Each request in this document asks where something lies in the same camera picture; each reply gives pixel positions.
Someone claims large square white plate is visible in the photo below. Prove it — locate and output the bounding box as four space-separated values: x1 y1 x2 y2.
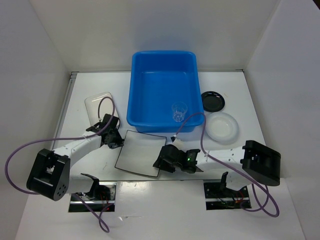
114 130 167 178

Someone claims clear plastic cup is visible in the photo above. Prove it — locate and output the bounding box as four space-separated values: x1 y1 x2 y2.
171 101 188 123

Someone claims white round bowl plate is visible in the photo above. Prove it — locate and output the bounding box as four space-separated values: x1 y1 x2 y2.
205 112 240 145

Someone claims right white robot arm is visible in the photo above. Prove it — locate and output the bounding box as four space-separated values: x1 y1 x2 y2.
153 140 281 197

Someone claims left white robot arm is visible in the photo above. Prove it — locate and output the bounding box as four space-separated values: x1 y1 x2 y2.
26 113 124 201

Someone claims blue plastic bin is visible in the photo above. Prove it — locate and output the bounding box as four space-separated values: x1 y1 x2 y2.
126 50 204 133

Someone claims small black round plate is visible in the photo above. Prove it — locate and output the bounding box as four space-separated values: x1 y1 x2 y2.
201 91 226 113

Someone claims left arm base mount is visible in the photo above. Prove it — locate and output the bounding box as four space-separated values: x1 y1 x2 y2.
68 181 117 213

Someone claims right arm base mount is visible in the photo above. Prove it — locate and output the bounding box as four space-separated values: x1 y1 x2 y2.
203 181 252 211

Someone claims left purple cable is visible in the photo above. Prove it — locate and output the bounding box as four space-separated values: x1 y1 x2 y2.
4 96 116 234

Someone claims purple cable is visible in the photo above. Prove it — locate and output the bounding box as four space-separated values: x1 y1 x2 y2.
4 96 116 234
171 112 280 218

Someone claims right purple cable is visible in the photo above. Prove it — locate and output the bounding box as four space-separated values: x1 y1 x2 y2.
171 112 280 218

